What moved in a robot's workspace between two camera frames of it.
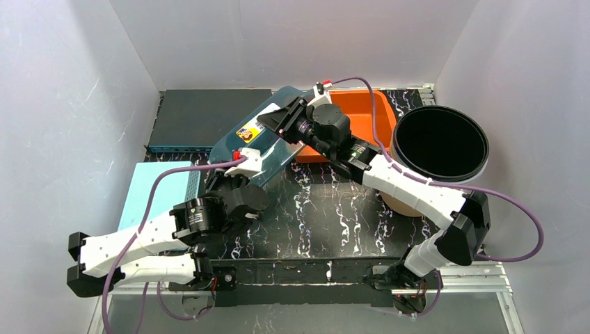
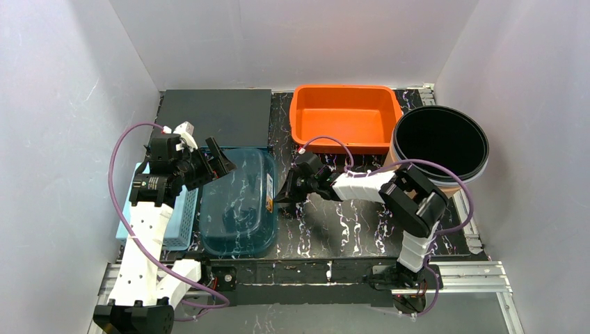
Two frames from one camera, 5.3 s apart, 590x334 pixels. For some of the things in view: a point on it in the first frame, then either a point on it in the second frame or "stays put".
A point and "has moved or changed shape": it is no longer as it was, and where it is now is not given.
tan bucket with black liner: x=439 y=142 stays put
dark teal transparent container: x=248 y=131 has moved or changed shape
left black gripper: x=220 y=183 to x=204 y=165
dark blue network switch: x=197 y=120 stays put
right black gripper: x=289 y=123 to x=295 y=185
